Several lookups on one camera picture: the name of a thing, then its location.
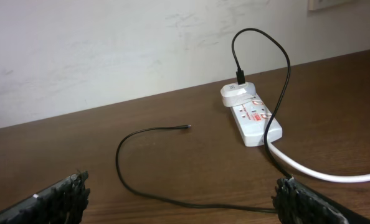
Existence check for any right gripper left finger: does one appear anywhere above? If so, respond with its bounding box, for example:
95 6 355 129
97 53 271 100
0 171 90 224

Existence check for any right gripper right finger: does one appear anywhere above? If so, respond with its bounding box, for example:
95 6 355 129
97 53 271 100
272 178 370 224

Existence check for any white power strip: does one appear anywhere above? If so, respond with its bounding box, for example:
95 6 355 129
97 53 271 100
231 95 272 147

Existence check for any white power strip cord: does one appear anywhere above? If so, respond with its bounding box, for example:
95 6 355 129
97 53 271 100
267 141 370 184

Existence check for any white USB charger adapter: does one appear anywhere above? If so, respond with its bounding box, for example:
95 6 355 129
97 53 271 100
221 82 256 107

